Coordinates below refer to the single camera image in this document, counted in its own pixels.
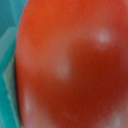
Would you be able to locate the teal padded gripper finger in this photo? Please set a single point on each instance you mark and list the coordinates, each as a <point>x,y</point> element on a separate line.
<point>9,110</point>

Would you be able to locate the red toy tomato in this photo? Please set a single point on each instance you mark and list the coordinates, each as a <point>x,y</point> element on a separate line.
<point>72,64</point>

